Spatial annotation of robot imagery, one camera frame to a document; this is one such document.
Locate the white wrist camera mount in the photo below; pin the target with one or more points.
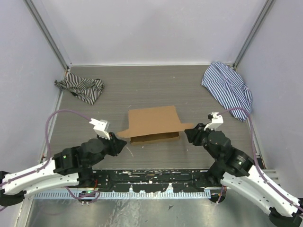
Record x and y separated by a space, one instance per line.
215 120
100 128

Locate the brown cardboard box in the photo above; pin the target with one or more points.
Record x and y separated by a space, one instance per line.
154 124

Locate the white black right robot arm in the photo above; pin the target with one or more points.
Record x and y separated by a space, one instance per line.
235 169

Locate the left aluminium corner post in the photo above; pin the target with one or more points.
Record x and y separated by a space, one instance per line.
46 32

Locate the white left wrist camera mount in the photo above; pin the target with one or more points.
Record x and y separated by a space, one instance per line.
100 128

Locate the aluminium corner post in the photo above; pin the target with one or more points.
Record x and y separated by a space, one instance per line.
46 32
257 25

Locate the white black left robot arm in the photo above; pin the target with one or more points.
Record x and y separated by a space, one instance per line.
71 167

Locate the blue white striped cloth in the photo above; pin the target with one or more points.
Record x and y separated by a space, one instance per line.
229 89

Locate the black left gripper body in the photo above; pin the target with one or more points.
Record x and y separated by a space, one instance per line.
93 162

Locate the white slotted cable duct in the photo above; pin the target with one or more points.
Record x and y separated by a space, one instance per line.
169 194

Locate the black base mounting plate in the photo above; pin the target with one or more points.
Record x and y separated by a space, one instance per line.
151 180

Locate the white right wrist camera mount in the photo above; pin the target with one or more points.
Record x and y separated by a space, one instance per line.
215 120

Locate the right aluminium corner post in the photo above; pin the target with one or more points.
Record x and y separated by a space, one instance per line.
257 25

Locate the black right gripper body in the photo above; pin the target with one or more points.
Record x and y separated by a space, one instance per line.
205 143

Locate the black white striped cloth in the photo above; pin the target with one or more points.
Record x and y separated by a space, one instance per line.
85 89

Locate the aluminium rail beam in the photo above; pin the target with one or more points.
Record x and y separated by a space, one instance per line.
272 174

